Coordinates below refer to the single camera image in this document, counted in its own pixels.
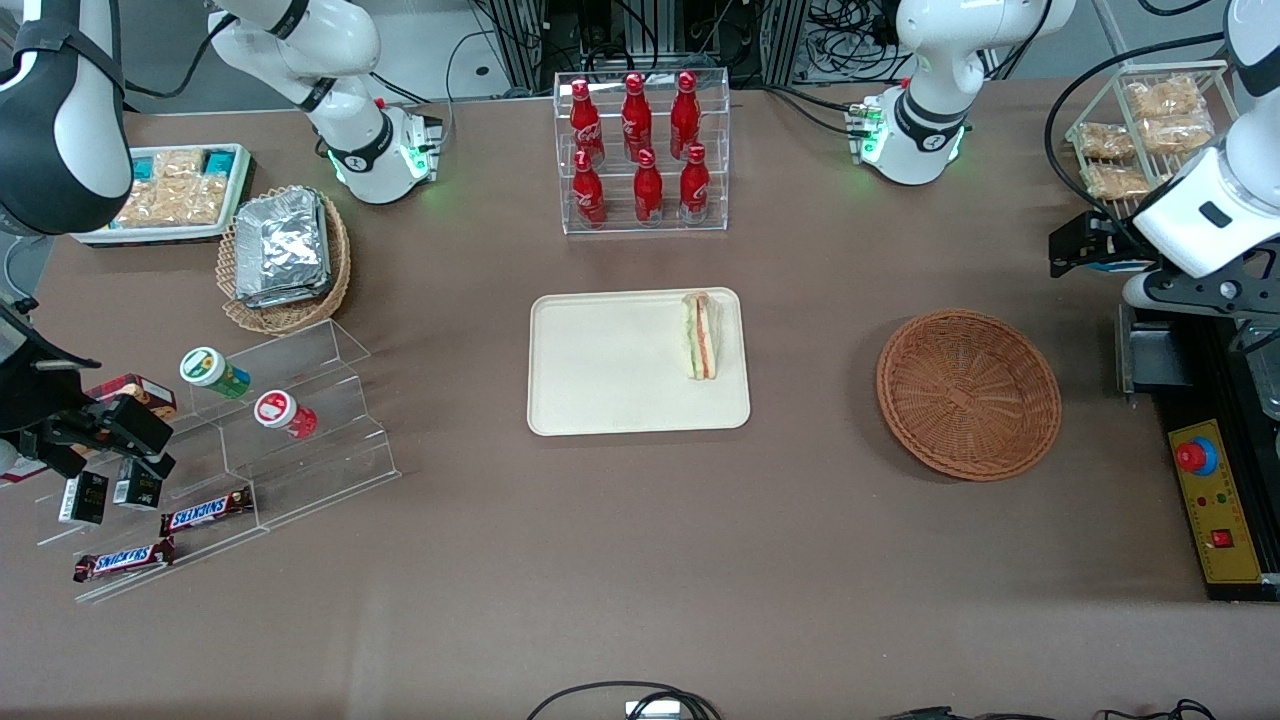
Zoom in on triangle sandwich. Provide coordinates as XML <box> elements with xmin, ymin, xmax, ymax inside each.
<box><xmin>681</xmin><ymin>291</ymin><xmax>723</xmax><ymax>381</ymax></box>

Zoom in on white plastic snack tray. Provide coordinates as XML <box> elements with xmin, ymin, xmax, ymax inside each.
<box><xmin>70</xmin><ymin>143</ymin><xmax>256</xmax><ymax>247</ymax></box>

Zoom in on light tan wicker basket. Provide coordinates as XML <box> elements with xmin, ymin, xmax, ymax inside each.
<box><xmin>216</xmin><ymin>185</ymin><xmax>353</xmax><ymax>336</ymax></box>

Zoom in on brown round wicker basket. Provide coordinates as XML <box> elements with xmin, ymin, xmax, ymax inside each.
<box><xmin>876</xmin><ymin>309</ymin><xmax>1063</xmax><ymax>483</ymax></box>

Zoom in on beige rectangular tray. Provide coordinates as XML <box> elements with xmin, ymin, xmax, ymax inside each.
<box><xmin>527</xmin><ymin>287</ymin><xmax>752</xmax><ymax>438</ymax></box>

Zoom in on small black box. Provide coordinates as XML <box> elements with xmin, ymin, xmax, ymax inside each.
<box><xmin>112</xmin><ymin>458</ymin><xmax>164</xmax><ymax>511</ymax></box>
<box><xmin>57</xmin><ymin>470</ymin><xmax>109</xmax><ymax>526</ymax></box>

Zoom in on grey metal box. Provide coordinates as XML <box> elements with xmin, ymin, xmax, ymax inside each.
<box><xmin>1115</xmin><ymin>303</ymin><xmax>1196</xmax><ymax>398</ymax></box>

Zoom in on clear plastic container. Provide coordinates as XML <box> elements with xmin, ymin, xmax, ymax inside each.
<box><xmin>1245</xmin><ymin>322</ymin><xmax>1280</xmax><ymax>421</ymax></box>

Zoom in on brown chocolate box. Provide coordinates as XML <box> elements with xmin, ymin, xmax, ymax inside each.
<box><xmin>85</xmin><ymin>373</ymin><xmax>178</xmax><ymax>421</ymax></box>

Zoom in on brown Snickers bar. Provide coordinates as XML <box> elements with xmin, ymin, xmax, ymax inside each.
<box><xmin>160</xmin><ymin>486</ymin><xmax>254</xmax><ymax>538</ymax></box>
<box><xmin>72</xmin><ymin>537</ymin><xmax>177</xmax><ymax>584</ymax></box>

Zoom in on green can with white lid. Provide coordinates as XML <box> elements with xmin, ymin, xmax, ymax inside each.
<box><xmin>179</xmin><ymin>346</ymin><xmax>252</xmax><ymax>400</ymax></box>

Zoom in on black machine base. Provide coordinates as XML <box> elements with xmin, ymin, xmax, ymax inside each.
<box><xmin>1115</xmin><ymin>300</ymin><xmax>1280</xmax><ymax>604</ymax></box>

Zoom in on red can with white lid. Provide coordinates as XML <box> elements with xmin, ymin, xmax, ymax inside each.
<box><xmin>253</xmin><ymin>390</ymin><xmax>319</xmax><ymax>440</ymax></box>

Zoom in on yellow control box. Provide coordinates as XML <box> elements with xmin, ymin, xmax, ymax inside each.
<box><xmin>1167</xmin><ymin>418</ymin><xmax>1265</xmax><ymax>586</ymax></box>

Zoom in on clear acrylic stepped display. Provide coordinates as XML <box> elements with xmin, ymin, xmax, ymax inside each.
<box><xmin>35</xmin><ymin>318</ymin><xmax>403</xmax><ymax>604</ymax></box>

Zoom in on silver foil pack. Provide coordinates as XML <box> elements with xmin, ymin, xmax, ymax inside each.
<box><xmin>240</xmin><ymin>195</ymin><xmax>334</xmax><ymax>311</ymax></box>
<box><xmin>234</xmin><ymin>188</ymin><xmax>331</xmax><ymax>297</ymax></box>

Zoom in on clear acrylic bottle rack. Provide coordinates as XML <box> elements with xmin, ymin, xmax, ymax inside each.
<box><xmin>553</xmin><ymin>68</ymin><xmax>731</xmax><ymax>236</ymax></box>

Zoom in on red cola bottle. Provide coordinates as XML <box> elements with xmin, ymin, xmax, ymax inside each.
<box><xmin>621</xmin><ymin>72</ymin><xmax>654</xmax><ymax>163</ymax></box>
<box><xmin>679</xmin><ymin>144</ymin><xmax>711</xmax><ymax>223</ymax></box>
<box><xmin>633</xmin><ymin>148</ymin><xmax>665</xmax><ymax>226</ymax></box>
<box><xmin>572</xmin><ymin>148</ymin><xmax>608</xmax><ymax>228</ymax></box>
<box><xmin>669</xmin><ymin>71</ymin><xmax>702</xmax><ymax>161</ymax></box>
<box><xmin>569</xmin><ymin>79</ymin><xmax>606</xmax><ymax>166</ymax></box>

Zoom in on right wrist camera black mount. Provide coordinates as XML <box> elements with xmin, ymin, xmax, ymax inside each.
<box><xmin>42</xmin><ymin>394</ymin><xmax>178</xmax><ymax>481</ymax></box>

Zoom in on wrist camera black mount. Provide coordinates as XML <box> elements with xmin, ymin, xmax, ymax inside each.
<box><xmin>42</xmin><ymin>394</ymin><xmax>178</xmax><ymax>481</ymax></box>
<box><xmin>1048</xmin><ymin>208</ymin><xmax>1166</xmax><ymax>279</ymax></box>

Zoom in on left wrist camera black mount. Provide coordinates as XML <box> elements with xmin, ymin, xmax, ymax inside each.
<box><xmin>1048</xmin><ymin>208</ymin><xmax>1166</xmax><ymax>279</ymax></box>

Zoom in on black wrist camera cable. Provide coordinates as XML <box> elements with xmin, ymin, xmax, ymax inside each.
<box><xmin>1044</xmin><ymin>30</ymin><xmax>1233</xmax><ymax>233</ymax></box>

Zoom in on white wire rack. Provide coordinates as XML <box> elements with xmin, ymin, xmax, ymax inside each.
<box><xmin>1064</xmin><ymin>60</ymin><xmax>1243</xmax><ymax>219</ymax></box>

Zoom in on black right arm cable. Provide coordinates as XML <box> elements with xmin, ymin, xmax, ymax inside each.
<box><xmin>120</xmin><ymin>12</ymin><xmax>241</xmax><ymax>101</ymax></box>

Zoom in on black cable bundle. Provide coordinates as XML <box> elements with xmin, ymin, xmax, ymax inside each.
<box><xmin>880</xmin><ymin>698</ymin><xmax>1219</xmax><ymax>720</ymax></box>

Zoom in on black base power cables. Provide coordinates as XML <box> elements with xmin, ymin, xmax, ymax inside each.
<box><xmin>765</xmin><ymin>85</ymin><xmax>863</xmax><ymax>138</ymax></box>

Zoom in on black looped cable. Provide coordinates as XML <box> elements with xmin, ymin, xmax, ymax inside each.
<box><xmin>525</xmin><ymin>682</ymin><xmax>723</xmax><ymax>720</ymax></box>

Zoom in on aluminium frame rack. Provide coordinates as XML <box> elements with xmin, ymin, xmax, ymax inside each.
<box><xmin>470</xmin><ymin>0</ymin><xmax>813</xmax><ymax>93</ymax></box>

